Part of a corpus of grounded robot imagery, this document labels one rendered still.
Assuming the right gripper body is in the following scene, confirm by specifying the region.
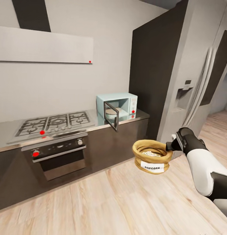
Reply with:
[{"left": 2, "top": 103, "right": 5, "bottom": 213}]
[{"left": 166, "top": 141, "right": 182, "bottom": 151}]

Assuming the microwave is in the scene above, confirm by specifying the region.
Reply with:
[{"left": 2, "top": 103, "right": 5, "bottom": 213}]
[{"left": 96, "top": 92, "right": 138, "bottom": 132}]

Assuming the popcorn bag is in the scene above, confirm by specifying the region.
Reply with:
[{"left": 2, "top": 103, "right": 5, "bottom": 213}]
[{"left": 132, "top": 138, "right": 173, "bottom": 175}]

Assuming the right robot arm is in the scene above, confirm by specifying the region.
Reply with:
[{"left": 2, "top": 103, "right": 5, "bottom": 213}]
[{"left": 166, "top": 127, "right": 227, "bottom": 217}]

